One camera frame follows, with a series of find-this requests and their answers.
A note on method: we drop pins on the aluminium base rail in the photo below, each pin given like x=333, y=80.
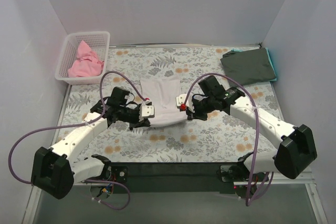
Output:
x=172, y=178

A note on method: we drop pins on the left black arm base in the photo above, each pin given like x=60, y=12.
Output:
x=111, y=173

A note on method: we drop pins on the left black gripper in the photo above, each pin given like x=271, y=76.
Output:
x=138, y=118

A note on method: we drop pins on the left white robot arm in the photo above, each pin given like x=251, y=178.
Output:
x=56, y=169

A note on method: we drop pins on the teal folded t shirt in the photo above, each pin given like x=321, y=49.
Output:
x=271, y=61

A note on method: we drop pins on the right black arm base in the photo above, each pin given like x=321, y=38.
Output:
x=233, y=172

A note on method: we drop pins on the floral table mat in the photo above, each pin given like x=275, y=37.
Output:
x=222, y=138

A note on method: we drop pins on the white plastic basket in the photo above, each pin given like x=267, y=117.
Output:
x=97, y=40

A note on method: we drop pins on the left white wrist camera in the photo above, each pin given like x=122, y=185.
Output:
x=147, y=111

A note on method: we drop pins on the white t shirt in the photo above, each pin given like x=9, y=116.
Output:
x=163, y=93

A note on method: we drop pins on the dark green folded t shirt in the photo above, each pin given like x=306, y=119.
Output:
x=246, y=66

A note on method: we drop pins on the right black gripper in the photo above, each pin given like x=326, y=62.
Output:
x=194, y=108

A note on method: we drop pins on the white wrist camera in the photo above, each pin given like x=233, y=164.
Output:
x=181, y=102
x=147, y=111

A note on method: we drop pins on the pink t shirt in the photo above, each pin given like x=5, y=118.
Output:
x=87, y=63

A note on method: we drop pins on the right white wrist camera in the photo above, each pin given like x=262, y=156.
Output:
x=181, y=102

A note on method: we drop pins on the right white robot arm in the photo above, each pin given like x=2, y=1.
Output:
x=295, y=146

